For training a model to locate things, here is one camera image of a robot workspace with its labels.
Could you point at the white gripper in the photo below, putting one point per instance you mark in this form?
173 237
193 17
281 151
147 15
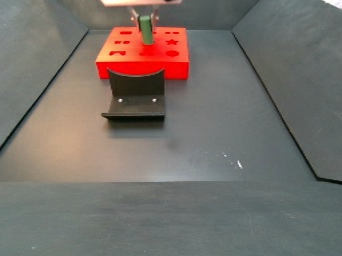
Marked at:
134 14

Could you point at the green round peg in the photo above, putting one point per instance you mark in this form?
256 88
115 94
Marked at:
146 29

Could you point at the red shape sorter box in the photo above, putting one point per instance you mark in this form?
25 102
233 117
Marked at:
127 56

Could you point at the black curved holder bracket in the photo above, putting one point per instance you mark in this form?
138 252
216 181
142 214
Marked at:
138 96

